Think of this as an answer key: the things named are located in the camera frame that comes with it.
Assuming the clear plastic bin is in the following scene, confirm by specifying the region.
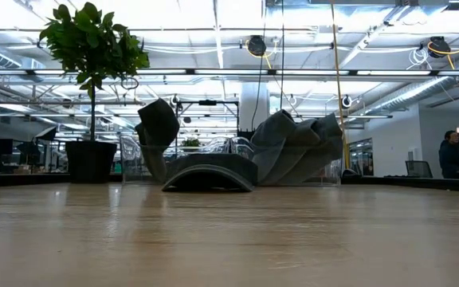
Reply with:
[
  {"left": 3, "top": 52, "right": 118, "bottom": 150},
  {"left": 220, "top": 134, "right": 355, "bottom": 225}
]
[
  {"left": 229, "top": 135, "right": 342, "bottom": 187},
  {"left": 119, "top": 134, "right": 233, "bottom": 187}
]

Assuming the person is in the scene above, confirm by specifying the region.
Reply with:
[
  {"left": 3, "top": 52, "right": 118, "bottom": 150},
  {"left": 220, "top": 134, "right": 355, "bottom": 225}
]
[{"left": 437, "top": 129, "right": 459, "bottom": 179}]

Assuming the silver ventilation duct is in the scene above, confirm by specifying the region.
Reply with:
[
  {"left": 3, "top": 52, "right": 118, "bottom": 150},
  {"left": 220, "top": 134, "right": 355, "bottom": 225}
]
[{"left": 367, "top": 75, "right": 453, "bottom": 115}]

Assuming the grey mesh chair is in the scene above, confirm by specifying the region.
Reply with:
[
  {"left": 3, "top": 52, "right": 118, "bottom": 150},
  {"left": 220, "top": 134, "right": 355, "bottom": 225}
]
[{"left": 404, "top": 159, "right": 434, "bottom": 179}]

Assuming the green plant in black pot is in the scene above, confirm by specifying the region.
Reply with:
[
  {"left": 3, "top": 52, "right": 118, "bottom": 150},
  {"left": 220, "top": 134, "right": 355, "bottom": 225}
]
[{"left": 37, "top": 2, "right": 151, "bottom": 184}]

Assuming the thick yellow hanging cable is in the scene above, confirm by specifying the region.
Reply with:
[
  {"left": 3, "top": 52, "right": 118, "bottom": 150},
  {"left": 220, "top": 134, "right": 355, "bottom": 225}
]
[{"left": 329, "top": 0, "right": 351, "bottom": 171}]

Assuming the black cable reel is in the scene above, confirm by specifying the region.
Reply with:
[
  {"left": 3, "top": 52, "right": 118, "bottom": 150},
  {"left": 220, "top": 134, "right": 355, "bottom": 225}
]
[
  {"left": 428, "top": 36, "right": 453, "bottom": 60},
  {"left": 246, "top": 34, "right": 269, "bottom": 57}
]

